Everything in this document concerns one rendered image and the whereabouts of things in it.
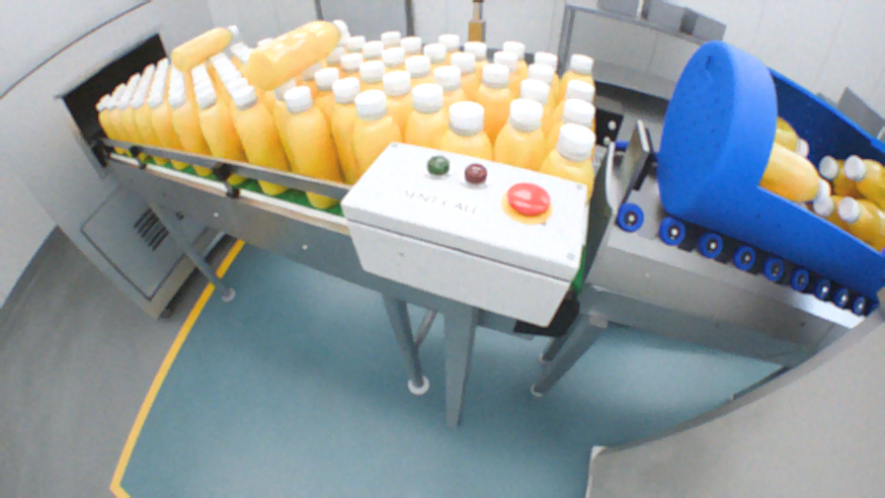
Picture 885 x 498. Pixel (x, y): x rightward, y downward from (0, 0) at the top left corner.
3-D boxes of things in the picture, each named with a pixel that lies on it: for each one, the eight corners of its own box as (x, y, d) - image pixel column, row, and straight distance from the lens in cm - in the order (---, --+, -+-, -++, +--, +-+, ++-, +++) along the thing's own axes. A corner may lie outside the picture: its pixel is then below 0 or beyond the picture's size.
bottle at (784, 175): (748, 139, 50) (838, 188, 62) (732, 113, 56) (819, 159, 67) (724, 180, 53) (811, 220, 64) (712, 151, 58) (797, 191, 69)
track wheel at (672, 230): (690, 221, 56) (685, 220, 57) (666, 213, 54) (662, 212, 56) (682, 250, 56) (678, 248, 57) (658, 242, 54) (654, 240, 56)
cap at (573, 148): (552, 145, 38) (555, 131, 37) (565, 132, 41) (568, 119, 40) (585, 160, 37) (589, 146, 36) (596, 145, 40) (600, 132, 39)
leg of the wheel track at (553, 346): (550, 367, 142) (612, 283, 88) (537, 363, 141) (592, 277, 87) (553, 354, 144) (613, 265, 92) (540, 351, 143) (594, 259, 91)
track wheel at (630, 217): (649, 207, 53) (645, 207, 55) (621, 200, 51) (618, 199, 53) (640, 237, 53) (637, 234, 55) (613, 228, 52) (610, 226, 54)
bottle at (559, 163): (510, 256, 50) (532, 144, 37) (532, 227, 54) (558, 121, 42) (551, 281, 48) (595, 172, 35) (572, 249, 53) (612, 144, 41)
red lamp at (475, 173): (484, 188, 29) (485, 177, 28) (459, 183, 29) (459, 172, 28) (490, 173, 30) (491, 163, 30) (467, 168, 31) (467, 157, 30)
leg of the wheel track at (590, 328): (542, 398, 137) (608, 331, 81) (528, 394, 136) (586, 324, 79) (546, 384, 139) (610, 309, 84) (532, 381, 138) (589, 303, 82)
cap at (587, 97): (570, 88, 54) (572, 77, 53) (594, 96, 53) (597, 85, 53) (563, 96, 50) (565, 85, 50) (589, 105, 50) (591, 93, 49)
